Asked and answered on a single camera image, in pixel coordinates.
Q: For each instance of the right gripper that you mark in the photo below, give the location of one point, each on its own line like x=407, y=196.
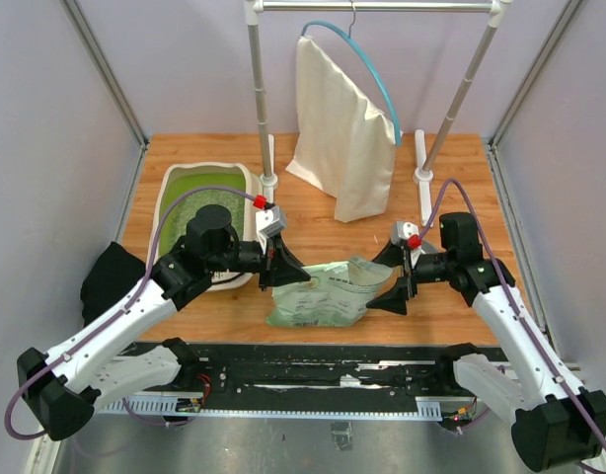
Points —
x=393, y=300

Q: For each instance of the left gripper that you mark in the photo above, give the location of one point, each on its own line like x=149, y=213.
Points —
x=286, y=269

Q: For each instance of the green cat litter bag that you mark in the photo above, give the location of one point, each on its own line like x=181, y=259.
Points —
x=335, y=296

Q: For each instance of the grey metal scoop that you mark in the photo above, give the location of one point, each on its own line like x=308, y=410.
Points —
x=427, y=248

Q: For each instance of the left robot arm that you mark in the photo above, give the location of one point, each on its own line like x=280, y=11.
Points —
x=64, y=386

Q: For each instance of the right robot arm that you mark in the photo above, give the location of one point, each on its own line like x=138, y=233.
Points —
x=553, y=418

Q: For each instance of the cream green litter box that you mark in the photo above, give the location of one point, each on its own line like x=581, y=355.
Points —
x=194, y=197

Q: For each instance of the cream cloth bag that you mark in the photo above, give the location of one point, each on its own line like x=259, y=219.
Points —
x=346, y=146

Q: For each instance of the black cloth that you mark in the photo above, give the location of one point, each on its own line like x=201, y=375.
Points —
x=111, y=277

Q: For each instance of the blue clothes hanger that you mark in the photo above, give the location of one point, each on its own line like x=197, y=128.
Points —
x=367, y=62

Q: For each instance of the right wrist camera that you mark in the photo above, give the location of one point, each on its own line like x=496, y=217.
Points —
x=404, y=236

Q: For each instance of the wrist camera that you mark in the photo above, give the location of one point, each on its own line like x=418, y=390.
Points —
x=269, y=223
x=404, y=236

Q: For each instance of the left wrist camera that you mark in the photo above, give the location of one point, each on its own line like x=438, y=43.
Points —
x=269, y=223

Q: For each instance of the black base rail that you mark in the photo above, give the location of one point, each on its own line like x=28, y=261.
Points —
x=321, y=381

